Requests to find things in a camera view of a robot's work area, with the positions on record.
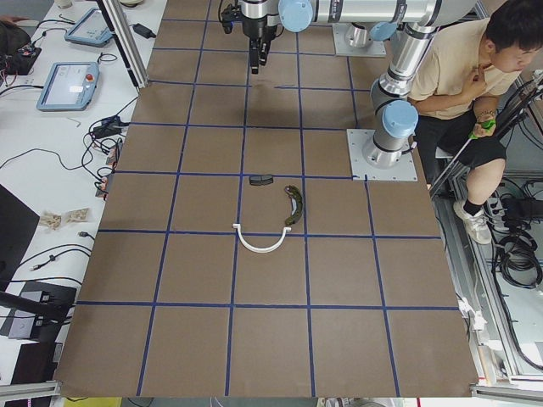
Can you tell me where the white curved plastic part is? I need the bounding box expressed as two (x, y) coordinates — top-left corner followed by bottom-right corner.
(232, 223), (292, 254)

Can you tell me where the black brake pad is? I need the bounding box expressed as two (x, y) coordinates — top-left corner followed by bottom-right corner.
(249, 174), (274, 187)

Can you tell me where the olive brake shoe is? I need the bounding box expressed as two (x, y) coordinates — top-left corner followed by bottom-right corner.
(284, 185), (304, 226)

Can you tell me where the blue teach pendant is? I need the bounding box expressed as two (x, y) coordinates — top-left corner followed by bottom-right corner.
(64, 8), (113, 47)
(36, 62), (100, 112)

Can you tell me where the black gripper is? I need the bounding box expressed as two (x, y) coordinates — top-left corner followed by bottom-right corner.
(240, 0), (268, 39)

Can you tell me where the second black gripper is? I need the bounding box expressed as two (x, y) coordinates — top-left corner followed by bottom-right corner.
(249, 13), (283, 75)

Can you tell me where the green handled tool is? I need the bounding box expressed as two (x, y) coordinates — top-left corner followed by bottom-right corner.
(468, 120), (496, 139)

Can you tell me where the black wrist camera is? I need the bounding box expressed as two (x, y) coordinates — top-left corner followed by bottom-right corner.
(219, 4), (240, 34)

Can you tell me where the black power adapter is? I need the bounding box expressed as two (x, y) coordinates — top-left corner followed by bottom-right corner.
(132, 23), (156, 39)
(92, 120), (124, 139)

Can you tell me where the person in beige shirt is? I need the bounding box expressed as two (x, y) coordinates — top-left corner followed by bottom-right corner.
(409, 0), (542, 245)

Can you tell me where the aluminium frame post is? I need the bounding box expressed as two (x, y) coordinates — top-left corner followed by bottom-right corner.
(97, 0), (148, 89)

